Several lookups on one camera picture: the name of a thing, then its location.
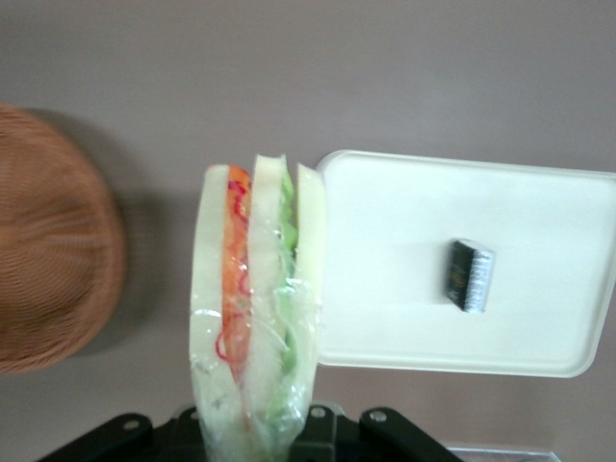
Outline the beige rectangular tray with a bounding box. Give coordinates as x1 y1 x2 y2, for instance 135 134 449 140
315 149 616 381

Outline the small black snack packet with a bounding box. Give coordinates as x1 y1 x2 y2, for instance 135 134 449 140
441 237 498 316

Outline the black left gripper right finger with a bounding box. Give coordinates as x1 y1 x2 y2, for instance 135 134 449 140
297 402 464 462

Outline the clear acrylic bottle rack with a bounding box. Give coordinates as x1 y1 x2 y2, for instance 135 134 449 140
447 443 563 462

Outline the triangle sandwich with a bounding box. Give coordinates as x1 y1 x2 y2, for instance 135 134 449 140
188 152 329 462

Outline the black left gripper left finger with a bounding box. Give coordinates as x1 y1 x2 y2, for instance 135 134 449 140
37 402 205 462

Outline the round brown wicker basket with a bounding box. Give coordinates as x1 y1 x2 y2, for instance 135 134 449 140
0 102 129 375

